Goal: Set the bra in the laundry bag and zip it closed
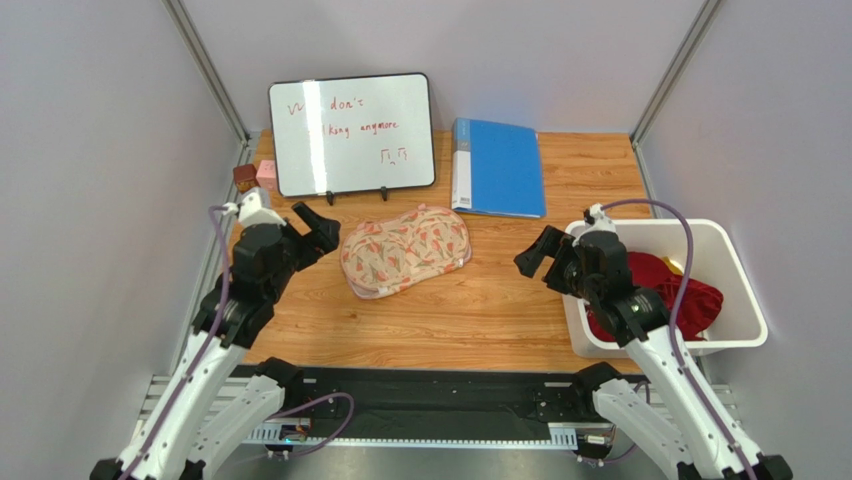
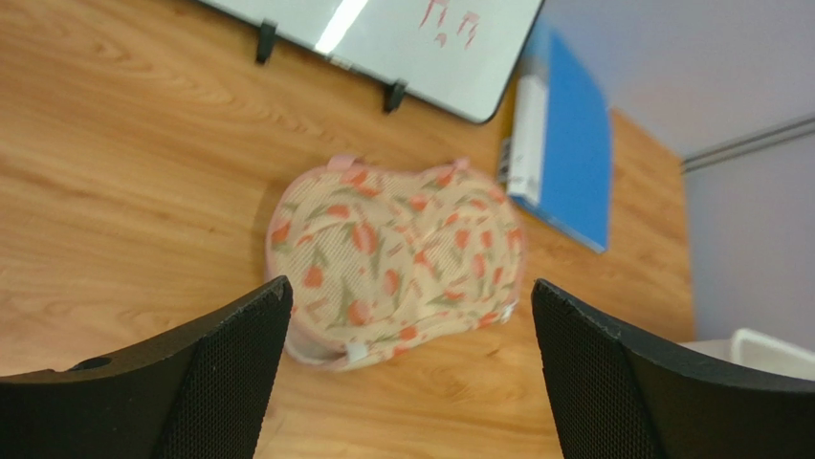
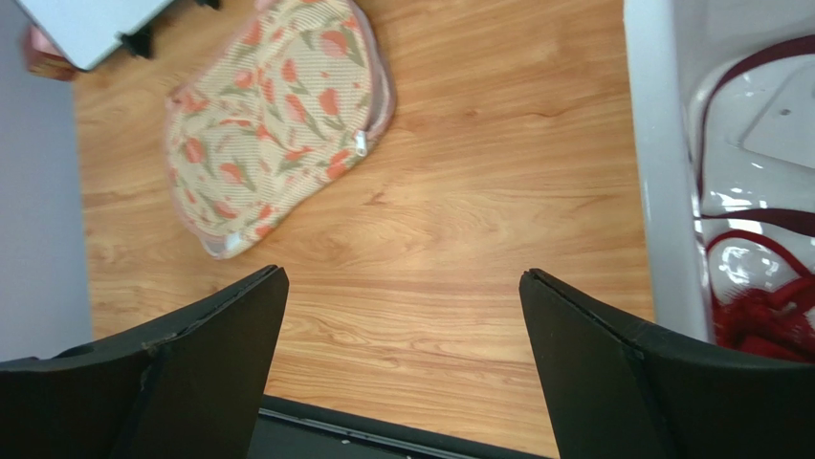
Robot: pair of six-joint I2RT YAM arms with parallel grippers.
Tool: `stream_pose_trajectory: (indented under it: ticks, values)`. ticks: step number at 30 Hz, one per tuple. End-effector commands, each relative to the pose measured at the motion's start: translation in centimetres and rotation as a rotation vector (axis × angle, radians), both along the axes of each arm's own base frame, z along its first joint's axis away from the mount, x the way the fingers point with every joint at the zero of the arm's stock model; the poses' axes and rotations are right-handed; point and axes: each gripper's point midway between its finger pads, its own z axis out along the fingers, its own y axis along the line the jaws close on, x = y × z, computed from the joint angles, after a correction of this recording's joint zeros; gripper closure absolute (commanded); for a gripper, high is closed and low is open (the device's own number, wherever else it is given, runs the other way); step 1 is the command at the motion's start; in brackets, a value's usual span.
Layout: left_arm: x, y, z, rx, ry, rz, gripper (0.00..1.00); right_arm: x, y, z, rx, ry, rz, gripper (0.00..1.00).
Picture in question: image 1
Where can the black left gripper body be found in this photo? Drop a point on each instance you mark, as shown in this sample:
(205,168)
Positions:
(299,248)

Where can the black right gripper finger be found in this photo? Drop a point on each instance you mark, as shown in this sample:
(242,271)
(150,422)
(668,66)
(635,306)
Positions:
(552,241)
(529,260)

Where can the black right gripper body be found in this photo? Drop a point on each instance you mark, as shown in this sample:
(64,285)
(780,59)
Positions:
(553,264)

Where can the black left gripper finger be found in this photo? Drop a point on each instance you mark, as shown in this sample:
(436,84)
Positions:
(308,216)
(326,235)

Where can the floral mesh laundry bag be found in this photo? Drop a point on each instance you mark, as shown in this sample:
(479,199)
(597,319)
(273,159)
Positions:
(383,258)

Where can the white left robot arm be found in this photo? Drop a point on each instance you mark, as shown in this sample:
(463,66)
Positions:
(260,251)

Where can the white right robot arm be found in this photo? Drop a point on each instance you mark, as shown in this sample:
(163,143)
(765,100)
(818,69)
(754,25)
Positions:
(698,439)

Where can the pink cube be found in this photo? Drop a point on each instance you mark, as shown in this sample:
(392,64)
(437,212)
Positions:
(266,175)

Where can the brown cube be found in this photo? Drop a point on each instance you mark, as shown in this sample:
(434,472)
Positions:
(245,178)

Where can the blue file folder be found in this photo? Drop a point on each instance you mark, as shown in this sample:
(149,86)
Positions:
(497,170)

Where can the white dry-erase board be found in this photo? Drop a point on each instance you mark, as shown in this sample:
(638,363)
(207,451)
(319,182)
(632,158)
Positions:
(349,135)

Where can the yellow garment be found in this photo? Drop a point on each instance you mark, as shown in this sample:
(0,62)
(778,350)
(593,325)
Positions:
(673,266)

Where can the dark red clothes pile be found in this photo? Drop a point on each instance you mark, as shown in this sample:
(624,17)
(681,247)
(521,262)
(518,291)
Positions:
(685,299)

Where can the white plastic bin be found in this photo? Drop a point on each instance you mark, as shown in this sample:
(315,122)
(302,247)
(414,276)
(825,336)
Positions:
(740,324)

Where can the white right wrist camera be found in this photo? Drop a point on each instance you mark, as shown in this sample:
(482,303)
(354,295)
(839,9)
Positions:
(595,219)

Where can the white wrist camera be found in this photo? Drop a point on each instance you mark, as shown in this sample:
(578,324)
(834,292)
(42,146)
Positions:
(254,208)
(595,219)

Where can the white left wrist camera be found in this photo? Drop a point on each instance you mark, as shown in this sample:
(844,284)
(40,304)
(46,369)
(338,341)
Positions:
(254,208)

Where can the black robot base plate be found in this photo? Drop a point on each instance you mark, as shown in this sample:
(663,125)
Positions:
(400,404)

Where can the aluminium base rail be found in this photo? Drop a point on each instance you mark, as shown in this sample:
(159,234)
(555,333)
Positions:
(563,436)

